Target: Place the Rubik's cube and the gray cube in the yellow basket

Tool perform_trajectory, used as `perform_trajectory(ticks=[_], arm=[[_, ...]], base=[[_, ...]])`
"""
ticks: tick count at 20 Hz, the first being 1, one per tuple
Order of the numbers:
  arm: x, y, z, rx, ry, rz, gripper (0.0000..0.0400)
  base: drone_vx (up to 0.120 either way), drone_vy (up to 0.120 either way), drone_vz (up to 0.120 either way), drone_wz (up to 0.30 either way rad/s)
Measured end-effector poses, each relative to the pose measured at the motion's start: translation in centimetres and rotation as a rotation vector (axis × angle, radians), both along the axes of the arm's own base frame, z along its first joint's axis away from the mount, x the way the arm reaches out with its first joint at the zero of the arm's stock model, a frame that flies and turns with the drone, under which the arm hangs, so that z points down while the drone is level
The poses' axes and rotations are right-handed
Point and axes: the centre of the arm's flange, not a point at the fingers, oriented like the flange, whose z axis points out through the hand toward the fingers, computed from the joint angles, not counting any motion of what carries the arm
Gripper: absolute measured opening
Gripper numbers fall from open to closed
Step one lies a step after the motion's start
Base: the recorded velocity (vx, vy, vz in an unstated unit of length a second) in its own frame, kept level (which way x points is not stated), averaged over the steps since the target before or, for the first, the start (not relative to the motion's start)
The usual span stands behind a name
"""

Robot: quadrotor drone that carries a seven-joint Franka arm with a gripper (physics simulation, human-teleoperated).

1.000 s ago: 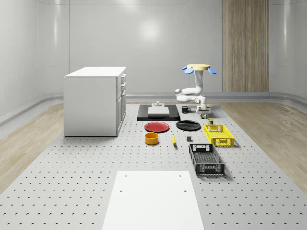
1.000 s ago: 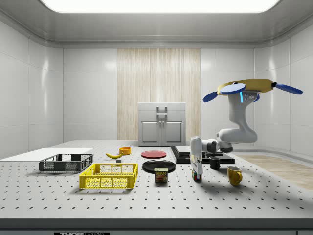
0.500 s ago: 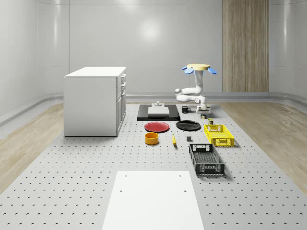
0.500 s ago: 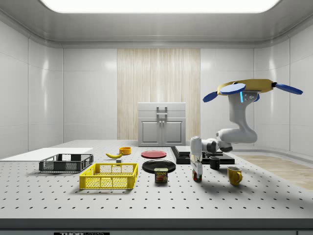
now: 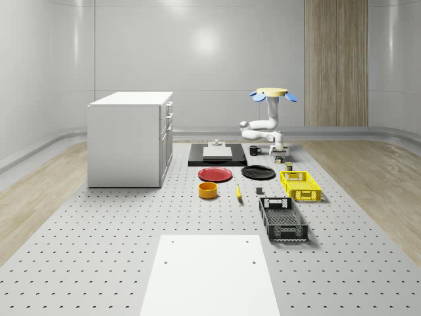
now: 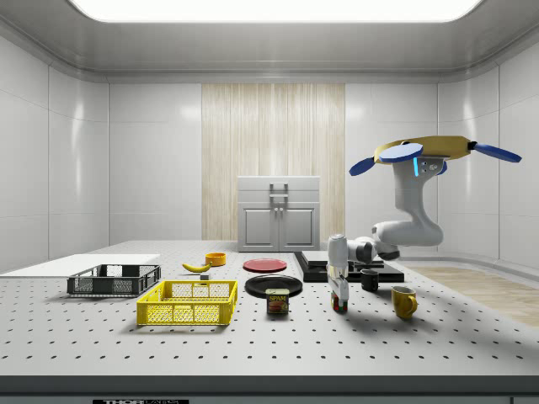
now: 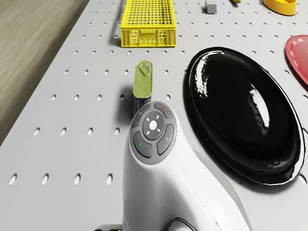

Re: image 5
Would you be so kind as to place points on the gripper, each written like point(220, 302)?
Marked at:
point(275, 146)

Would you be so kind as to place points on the white cabinet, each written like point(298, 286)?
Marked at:
point(125, 148)

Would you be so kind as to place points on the black plate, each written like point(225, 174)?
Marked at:
point(258, 172)

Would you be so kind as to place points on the banana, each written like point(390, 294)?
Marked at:
point(238, 193)

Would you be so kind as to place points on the dark grey basket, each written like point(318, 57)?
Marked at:
point(287, 231)

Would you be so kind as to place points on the white board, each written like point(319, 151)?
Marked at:
point(210, 276)

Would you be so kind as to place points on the red plate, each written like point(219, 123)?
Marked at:
point(215, 174)

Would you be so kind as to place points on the grey cube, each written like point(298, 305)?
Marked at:
point(260, 191)

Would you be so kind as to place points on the black stove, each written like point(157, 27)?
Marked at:
point(197, 154)

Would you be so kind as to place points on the yellow bowl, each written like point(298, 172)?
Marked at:
point(208, 192)

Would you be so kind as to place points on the yellow basket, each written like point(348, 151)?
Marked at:
point(304, 195)

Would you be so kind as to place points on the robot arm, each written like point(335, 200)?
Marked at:
point(263, 124)

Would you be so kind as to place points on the black mug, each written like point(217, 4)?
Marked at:
point(253, 150)

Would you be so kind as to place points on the puzzle cube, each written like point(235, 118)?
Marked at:
point(279, 160)

